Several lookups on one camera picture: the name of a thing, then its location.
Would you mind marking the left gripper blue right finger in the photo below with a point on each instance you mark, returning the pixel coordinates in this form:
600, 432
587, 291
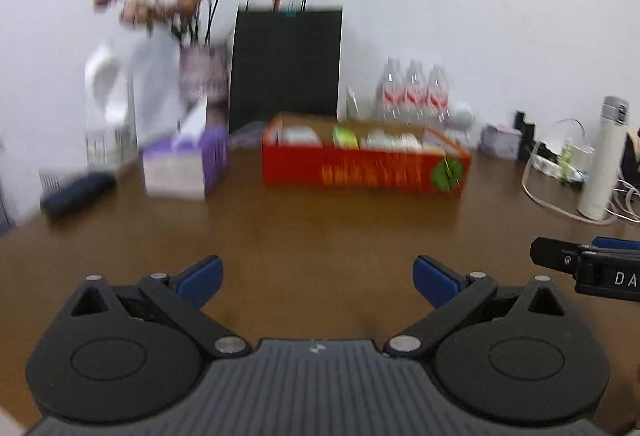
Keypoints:
437, 283

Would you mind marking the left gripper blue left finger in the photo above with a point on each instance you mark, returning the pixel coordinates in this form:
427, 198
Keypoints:
198, 283

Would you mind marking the green yellow tissue pack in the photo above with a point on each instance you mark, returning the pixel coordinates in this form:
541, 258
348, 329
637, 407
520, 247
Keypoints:
344, 138

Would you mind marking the clear plastic bag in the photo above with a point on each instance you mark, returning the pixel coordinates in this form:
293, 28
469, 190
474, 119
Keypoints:
381, 141

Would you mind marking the white thermos bottle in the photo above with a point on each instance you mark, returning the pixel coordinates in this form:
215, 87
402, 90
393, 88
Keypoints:
605, 164

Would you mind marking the purple tissue box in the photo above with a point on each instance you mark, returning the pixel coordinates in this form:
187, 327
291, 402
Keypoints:
188, 169

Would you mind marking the white power strip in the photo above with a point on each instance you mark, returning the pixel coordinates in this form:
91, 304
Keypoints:
546, 167

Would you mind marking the small grey tin box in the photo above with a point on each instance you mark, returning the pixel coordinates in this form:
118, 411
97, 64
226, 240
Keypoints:
498, 141

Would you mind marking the dark blue case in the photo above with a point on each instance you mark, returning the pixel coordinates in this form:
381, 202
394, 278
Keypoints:
77, 195

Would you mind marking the red cardboard box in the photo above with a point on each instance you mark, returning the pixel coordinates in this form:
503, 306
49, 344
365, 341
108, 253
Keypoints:
442, 167

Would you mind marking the white robot figurine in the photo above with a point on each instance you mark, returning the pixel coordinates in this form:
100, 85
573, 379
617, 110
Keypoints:
459, 122

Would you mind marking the right water bottle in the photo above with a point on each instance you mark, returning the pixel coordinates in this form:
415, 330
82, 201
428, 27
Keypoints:
437, 96

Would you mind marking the water bottle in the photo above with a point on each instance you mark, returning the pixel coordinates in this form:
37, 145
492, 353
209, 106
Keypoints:
437, 96
416, 92
390, 93

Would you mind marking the white pack in box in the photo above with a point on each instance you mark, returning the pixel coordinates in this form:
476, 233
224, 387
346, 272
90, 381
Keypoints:
300, 136

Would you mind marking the left water bottle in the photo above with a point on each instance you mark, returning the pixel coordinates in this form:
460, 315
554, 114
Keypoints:
390, 93

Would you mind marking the middle water bottle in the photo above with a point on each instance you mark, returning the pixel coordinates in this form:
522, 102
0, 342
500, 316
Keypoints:
416, 92

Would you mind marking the clear glass cup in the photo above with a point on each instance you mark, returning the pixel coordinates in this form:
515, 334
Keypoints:
358, 108

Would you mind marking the white detergent jug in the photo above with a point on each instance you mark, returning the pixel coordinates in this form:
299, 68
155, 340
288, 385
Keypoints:
110, 131

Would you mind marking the purple white vase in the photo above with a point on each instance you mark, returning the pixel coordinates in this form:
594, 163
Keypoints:
204, 72

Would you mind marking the black paper bag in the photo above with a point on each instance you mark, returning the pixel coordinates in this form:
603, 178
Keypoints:
284, 62

